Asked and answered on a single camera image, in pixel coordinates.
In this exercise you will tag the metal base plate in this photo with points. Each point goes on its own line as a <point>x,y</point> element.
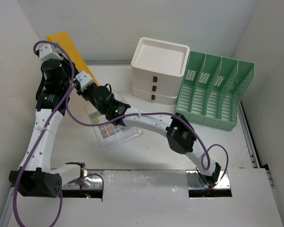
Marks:
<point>195,182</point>
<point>93,181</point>

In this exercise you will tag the orange plastic folder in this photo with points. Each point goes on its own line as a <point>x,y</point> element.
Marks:
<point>65,41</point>

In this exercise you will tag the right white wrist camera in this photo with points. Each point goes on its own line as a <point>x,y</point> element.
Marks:
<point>84,80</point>

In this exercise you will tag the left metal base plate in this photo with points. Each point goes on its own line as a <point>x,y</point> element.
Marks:
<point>93,181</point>

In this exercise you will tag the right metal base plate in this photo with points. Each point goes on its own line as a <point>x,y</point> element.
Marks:
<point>195,182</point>

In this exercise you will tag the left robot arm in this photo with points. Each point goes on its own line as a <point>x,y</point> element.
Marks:
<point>35,178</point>

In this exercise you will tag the white three-drawer storage box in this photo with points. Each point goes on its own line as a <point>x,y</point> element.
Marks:
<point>158,69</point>

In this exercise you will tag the clear sleeve with documents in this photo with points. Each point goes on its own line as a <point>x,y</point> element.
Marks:
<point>109,135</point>

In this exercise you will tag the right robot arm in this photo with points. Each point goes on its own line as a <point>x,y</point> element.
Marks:
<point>181,136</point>

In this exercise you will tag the green plastic file organizer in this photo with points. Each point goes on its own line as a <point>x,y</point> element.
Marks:
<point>212,89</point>

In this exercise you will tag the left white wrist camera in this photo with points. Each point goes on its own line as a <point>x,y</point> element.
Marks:
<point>46,52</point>

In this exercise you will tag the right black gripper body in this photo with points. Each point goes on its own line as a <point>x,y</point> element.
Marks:
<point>88,94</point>

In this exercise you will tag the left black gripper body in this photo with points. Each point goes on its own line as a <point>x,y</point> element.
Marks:
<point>67,72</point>

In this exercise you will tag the white foam front panel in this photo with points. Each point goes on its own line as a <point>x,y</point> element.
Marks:
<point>159,199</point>

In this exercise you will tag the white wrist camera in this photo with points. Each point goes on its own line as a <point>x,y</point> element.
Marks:
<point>46,52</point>
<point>84,80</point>

